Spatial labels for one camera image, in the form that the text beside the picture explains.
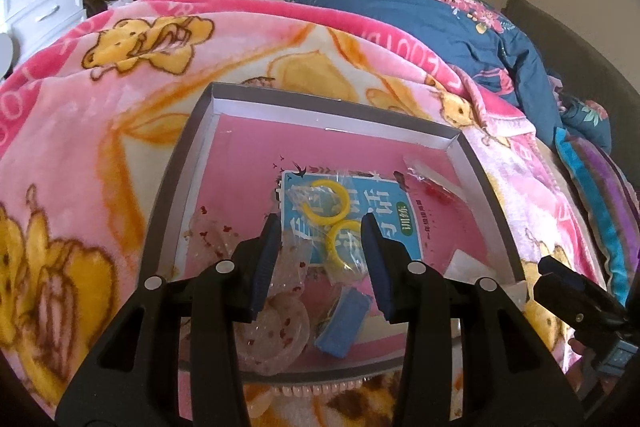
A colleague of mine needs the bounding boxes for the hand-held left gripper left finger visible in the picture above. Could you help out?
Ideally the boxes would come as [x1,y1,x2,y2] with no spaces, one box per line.
[55,213,283,427]

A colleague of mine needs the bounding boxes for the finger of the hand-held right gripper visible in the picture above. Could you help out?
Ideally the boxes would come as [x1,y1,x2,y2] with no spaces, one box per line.
[532,255,628,333]

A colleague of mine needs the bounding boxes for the pink bear printed blanket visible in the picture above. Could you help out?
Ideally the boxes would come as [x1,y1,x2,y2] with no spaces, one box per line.
[0,0,608,427]

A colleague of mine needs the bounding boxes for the striped pillow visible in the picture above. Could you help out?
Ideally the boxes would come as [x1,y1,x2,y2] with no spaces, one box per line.
[552,127,640,303]

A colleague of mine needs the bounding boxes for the white stud earring card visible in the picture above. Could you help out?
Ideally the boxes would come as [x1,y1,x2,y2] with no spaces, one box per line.
[442,249,501,283]

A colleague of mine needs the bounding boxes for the yellow hoop earrings packet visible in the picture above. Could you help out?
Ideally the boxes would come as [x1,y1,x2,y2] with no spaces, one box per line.
[287,174,371,285]

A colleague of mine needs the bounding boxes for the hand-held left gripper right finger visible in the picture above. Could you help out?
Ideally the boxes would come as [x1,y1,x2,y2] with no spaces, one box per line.
[360,212,586,427]

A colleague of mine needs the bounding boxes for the small blue block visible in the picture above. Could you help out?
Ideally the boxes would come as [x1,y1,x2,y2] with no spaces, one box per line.
[314,289,371,358]

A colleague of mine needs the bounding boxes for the round white table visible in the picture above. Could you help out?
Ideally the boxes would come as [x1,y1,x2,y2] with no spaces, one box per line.
[0,32,13,80]

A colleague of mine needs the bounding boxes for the clear packet with red beads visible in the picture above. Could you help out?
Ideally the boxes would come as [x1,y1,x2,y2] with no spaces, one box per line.
[185,207,313,378]

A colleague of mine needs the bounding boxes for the dark green headboard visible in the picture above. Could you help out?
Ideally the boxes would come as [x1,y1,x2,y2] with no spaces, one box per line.
[502,0,640,188]

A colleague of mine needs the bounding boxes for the clear packet with red earrings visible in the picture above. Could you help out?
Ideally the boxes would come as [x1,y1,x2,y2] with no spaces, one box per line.
[395,154,463,202]

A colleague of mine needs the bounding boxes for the blue floral duvet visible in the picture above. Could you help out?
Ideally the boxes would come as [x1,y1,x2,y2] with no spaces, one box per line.
[272,0,613,152]

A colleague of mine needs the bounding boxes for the grey box with pink inside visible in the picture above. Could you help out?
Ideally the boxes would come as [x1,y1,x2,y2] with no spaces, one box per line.
[145,82,526,378]

